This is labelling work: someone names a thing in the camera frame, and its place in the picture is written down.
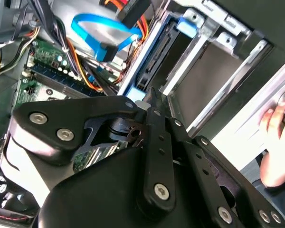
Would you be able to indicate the person's hand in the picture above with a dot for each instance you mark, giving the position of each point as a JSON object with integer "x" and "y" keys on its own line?
{"x": 280, "y": 164}

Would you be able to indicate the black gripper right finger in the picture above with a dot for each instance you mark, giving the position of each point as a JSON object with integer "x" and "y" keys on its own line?
{"x": 199, "y": 171}

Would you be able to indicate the hard disk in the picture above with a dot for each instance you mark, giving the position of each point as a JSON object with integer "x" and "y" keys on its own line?
{"x": 161, "y": 54}

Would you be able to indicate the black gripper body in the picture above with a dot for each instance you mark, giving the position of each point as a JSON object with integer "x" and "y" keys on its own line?
{"x": 97, "y": 194}

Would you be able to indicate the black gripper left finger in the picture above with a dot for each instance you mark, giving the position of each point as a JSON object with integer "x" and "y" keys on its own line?
{"x": 61, "y": 111}

